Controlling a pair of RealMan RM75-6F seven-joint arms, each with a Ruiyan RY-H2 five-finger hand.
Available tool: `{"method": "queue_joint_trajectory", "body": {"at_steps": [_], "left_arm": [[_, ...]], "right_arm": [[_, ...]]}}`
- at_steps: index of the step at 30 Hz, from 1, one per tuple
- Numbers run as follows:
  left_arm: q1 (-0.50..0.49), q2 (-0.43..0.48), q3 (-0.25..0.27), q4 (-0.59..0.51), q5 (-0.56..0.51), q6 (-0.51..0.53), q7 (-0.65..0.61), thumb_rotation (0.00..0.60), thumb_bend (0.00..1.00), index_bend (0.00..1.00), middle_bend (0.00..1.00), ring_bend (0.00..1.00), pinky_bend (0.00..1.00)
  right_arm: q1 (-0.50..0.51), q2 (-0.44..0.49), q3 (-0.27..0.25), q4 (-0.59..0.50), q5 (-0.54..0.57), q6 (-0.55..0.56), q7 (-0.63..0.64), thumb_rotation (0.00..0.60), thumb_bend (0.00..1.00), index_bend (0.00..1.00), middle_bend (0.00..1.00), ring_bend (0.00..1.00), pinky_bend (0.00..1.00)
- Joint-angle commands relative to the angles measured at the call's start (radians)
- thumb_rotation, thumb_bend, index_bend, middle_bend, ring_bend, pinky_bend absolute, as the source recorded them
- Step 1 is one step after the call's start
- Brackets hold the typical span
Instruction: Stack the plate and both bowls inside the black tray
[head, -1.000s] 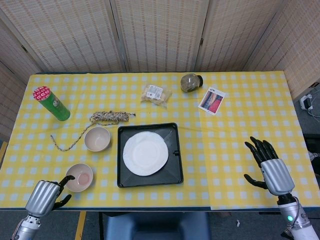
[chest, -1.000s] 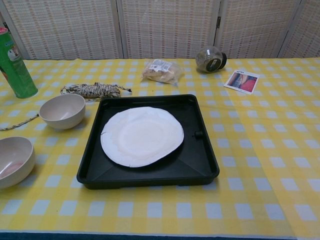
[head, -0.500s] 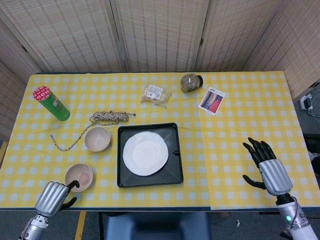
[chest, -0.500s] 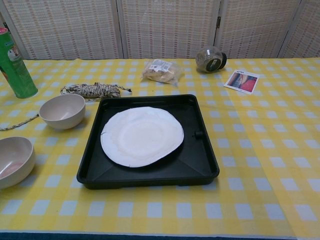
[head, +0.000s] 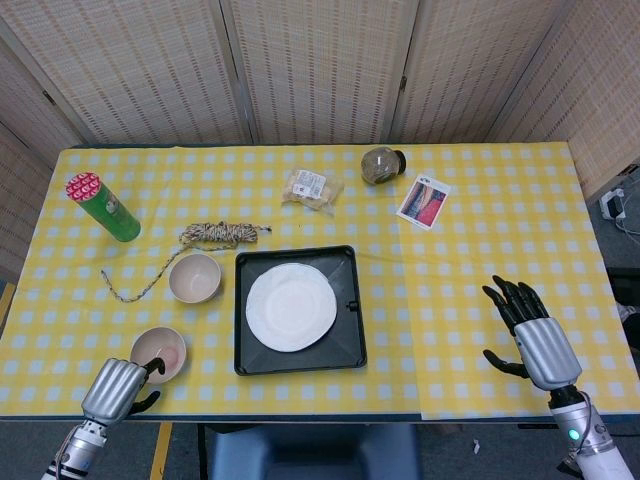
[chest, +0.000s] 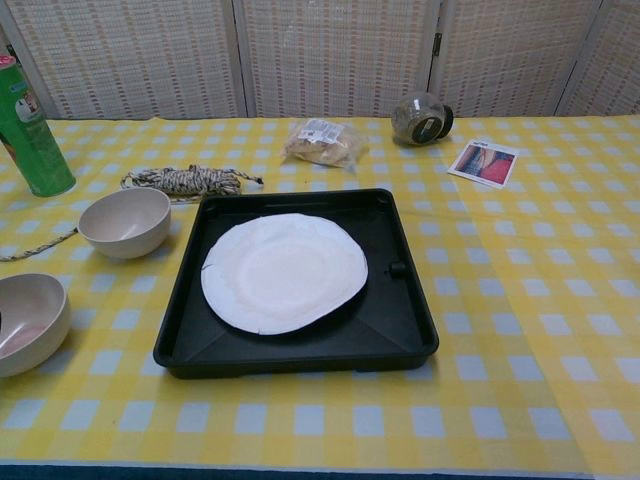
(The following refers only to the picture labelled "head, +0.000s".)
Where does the black square plastic tray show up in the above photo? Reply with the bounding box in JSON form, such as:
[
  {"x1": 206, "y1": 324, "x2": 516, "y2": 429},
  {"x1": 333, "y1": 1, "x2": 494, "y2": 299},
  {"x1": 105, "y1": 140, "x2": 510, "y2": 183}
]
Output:
[{"x1": 233, "y1": 244, "x2": 368, "y2": 377}]

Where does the braided multicolour rope bundle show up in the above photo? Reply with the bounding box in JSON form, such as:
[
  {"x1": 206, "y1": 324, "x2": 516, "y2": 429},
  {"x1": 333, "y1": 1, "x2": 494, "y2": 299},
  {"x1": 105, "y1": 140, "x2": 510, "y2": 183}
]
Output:
[{"x1": 100, "y1": 221, "x2": 274, "y2": 304}]

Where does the round glass jar black lid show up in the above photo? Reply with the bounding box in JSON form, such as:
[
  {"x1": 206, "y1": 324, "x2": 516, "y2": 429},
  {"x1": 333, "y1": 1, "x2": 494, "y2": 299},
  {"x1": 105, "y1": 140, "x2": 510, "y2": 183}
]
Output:
[{"x1": 360, "y1": 146, "x2": 407, "y2": 187}]

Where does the white card with red picture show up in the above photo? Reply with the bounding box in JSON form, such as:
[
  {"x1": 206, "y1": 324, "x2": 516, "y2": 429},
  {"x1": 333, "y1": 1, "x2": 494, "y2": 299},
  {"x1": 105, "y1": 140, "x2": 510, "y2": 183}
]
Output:
[{"x1": 395, "y1": 173, "x2": 453, "y2": 231}]

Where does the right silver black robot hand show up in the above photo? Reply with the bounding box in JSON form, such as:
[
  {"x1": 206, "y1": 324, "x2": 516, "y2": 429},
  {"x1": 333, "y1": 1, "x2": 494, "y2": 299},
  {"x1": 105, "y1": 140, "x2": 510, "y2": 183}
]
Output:
[{"x1": 481, "y1": 274, "x2": 584, "y2": 391}]

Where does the plain pink bowl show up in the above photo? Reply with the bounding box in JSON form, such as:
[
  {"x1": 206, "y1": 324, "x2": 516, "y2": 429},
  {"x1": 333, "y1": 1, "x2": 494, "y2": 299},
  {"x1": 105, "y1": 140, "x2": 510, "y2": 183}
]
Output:
[{"x1": 167, "y1": 252, "x2": 222, "y2": 304}]

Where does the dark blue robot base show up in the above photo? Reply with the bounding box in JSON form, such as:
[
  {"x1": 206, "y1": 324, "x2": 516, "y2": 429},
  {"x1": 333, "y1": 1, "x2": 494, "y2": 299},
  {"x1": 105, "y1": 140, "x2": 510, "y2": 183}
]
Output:
[{"x1": 206, "y1": 423, "x2": 424, "y2": 480}]

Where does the woven folding screen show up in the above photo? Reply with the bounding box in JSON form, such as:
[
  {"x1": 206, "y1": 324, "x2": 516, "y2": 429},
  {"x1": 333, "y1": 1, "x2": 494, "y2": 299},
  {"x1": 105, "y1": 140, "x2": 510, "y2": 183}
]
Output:
[{"x1": 0, "y1": 0, "x2": 640, "y2": 274}]

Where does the yellow white checked tablecloth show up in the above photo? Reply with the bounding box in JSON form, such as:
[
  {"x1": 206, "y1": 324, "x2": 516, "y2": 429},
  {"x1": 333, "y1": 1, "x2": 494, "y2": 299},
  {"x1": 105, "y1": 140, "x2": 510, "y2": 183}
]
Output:
[{"x1": 0, "y1": 142, "x2": 640, "y2": 421}]

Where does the clear bag of snacks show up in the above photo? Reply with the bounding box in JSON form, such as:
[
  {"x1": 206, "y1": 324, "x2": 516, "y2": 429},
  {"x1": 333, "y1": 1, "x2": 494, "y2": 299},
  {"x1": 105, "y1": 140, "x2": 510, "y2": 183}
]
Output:
[{"x1": 280, "y1": 168, "x2": 346, "y2": 217}]

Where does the green cylinder can red lid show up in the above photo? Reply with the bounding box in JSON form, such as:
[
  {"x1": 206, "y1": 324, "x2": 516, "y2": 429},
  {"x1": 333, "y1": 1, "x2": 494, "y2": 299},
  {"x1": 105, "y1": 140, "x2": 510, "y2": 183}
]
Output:
[{"x1": 64, "y1": 170, "x2": 142, "y2": 244}]

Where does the pink bowl with red stain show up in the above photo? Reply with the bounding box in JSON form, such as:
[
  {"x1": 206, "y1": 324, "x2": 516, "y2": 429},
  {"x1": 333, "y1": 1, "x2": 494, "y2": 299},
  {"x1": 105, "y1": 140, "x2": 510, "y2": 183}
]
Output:
[{"x1": 129, "y1": 326, "x2": 188, "y2": 385}]

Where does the white power adapter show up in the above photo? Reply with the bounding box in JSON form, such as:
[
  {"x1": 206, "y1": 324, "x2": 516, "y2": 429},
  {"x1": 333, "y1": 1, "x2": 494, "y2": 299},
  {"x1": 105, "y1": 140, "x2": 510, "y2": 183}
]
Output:
[{"x1": 599, "y1": 189, "x2": 628, "y2": 221}]

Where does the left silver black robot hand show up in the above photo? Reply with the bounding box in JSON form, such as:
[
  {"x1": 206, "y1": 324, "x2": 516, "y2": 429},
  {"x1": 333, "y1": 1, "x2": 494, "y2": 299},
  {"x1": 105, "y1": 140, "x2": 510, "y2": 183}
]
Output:
[{"x1": 80, "y1": 357, "x2": 166, "y2": 426}]

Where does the white round plate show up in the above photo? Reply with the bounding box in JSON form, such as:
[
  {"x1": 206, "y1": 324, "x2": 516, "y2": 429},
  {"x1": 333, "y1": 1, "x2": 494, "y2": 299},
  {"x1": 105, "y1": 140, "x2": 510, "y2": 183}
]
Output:
[{"x1": 245, "y1": 262, "x2": 338, "y2": 354}]

